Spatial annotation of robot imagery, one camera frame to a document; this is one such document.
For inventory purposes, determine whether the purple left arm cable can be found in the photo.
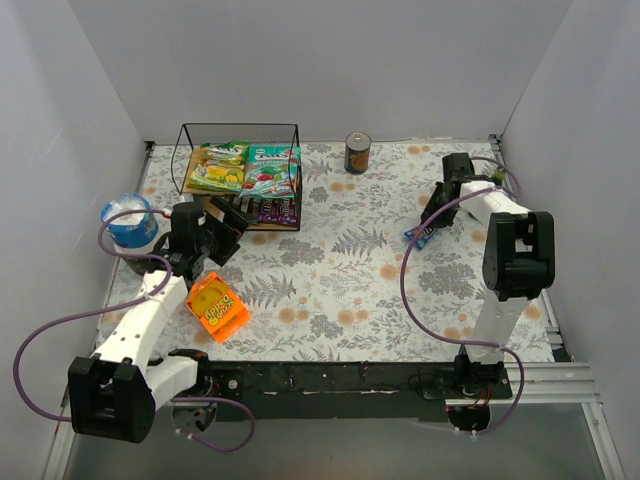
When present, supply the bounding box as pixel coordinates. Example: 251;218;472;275
12;208;256;454

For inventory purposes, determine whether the blue M&M candy bag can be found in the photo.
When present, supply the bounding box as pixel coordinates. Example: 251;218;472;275
404;226;438;250

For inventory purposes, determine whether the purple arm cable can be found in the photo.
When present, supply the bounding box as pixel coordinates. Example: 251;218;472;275
399;157;525;435
12;208;256;454

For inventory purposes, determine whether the teal red candy bag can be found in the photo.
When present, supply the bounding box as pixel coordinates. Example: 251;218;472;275
239;145;300;200

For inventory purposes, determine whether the brown tin can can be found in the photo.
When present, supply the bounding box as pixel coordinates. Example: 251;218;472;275
344;132;371;175

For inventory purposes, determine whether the green yellow candy bag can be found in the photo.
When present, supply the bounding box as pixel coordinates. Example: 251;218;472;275
185;140;251;193

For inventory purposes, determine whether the purple M&M candy bag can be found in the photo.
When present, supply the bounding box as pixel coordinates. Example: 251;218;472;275
278;198;299;227

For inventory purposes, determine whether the brown M&M candy bag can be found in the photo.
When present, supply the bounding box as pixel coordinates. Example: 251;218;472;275
258;199;280;224

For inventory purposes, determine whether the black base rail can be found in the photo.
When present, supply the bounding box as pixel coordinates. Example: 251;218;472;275
169;358;512;421

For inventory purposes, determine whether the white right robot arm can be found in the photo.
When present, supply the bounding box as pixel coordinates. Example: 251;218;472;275
417;153;555;398

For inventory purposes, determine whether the green glass bottle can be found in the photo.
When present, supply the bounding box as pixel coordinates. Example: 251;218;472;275
490;167;508;185

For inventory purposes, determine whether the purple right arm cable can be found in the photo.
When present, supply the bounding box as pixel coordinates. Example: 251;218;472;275
399;157;525;435

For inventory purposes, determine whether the black wire wooden shelf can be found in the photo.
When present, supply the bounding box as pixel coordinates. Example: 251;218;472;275
170;122;303;231

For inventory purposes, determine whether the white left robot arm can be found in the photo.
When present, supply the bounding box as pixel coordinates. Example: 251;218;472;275
68;197;255;443

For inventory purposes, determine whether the orange Scrub Daddy box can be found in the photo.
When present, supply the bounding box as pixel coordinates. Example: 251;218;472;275
185;272;251;344

